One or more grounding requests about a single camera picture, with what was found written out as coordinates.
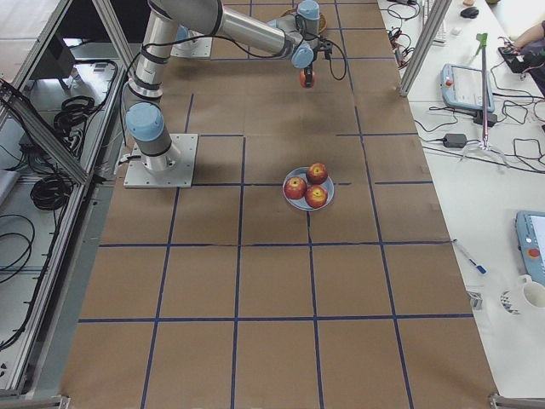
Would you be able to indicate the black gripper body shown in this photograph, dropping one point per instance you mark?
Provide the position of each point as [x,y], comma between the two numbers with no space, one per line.
[309,65]

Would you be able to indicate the red yellow apple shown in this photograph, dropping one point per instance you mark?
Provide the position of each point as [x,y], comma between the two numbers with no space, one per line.
[300,80]

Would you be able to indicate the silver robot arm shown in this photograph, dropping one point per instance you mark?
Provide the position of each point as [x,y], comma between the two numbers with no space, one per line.
[294,36]
[183,33]

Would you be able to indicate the wicker basket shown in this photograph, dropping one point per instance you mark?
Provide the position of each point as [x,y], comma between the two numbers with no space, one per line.
[322,20]

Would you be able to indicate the light blue plate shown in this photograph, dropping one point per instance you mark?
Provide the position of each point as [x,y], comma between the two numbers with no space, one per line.
[301,204]

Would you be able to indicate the red apple plate top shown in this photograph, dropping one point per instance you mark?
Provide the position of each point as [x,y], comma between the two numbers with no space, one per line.
[317,174]

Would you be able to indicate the red apple plate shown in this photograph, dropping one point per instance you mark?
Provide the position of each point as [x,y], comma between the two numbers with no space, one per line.
[316,196]
[295,188]
[317,174]

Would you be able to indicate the red apple plate left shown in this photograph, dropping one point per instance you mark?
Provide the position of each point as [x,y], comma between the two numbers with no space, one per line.
[295,188]

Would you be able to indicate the red apple plate front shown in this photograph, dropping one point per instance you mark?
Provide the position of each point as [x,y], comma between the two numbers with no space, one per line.
[316,196]

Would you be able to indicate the teach pendant tablet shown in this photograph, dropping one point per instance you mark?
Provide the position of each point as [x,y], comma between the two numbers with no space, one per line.
[461,87]

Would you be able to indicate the black power adapter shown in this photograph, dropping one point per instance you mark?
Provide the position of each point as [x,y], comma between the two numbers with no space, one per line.
[455,140]

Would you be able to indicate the black computer mouse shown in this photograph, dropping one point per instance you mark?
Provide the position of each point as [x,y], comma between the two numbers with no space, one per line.
[469,13]

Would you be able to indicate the reacher grabber stick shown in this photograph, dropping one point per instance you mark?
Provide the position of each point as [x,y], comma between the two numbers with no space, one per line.
[484,144]

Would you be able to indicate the blue white pen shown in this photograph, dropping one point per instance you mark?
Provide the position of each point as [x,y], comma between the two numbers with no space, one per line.
[476,265]

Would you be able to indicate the white mug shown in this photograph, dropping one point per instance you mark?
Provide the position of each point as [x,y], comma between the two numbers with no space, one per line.
[526,297]

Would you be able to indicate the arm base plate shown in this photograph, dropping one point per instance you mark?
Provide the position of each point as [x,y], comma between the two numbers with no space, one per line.
[194,49]
[173,169]

